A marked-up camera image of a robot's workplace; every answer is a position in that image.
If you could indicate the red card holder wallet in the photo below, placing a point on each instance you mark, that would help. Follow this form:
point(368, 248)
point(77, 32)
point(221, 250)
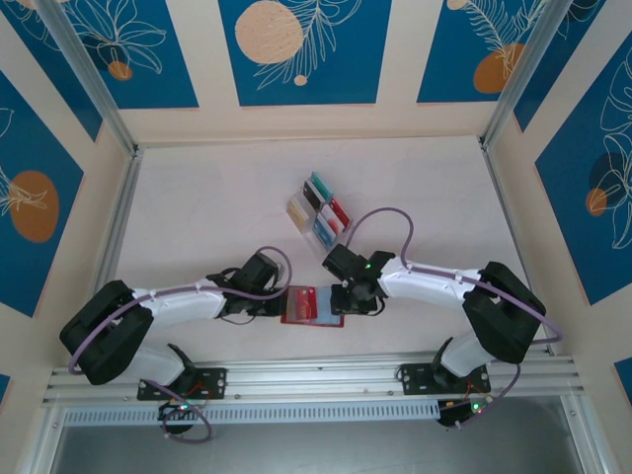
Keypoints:
point(322, 307)

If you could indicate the clear acrylic card stand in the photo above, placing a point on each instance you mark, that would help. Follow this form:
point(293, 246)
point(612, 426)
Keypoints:
point(316, 247)

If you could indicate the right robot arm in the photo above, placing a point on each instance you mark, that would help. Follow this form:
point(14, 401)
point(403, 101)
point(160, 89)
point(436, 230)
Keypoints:
point(503, 306)

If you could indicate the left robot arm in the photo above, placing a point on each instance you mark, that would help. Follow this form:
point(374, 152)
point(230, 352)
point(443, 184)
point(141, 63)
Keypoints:
point(108, 326)

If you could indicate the blue credit card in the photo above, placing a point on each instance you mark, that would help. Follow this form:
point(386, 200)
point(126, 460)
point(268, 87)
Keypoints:
point(323, 231)

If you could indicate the white and red credit card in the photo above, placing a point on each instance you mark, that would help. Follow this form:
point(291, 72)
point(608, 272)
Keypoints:
point(332, 221)

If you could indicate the beige credit card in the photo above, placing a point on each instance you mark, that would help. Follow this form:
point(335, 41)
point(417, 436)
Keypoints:
point(297, 211)

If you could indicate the black credit card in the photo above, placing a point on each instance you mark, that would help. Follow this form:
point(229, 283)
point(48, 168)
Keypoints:
point(313, 193)

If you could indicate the teal credit card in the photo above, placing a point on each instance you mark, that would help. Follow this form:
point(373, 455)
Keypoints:
point(322, 183)

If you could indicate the small controller circuit board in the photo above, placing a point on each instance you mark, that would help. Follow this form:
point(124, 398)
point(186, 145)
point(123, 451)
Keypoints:
point(469, 410)
point(180, 407)

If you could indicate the long aluminium mounting rail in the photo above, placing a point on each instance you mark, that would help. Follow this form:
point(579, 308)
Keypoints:
point(316, 380)

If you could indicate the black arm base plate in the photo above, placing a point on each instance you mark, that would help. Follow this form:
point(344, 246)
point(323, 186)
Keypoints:
point(412, 377)
point(212, 380)

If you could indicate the aluminium side rail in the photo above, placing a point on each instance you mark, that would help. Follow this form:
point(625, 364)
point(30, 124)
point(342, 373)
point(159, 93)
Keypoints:
point(499, 197)
point(118, 217)

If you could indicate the blue floral wall panel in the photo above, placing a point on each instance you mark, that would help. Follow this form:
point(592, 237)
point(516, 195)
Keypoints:
point(345, 74)
point(29, 148)
point(568, 197)
point(49, 84)
point(558, 84)
point(444, 59)
point(163, 74)

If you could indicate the aluminium frame post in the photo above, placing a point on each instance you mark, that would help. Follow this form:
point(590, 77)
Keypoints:
point(89, 74)
point(520, 74)

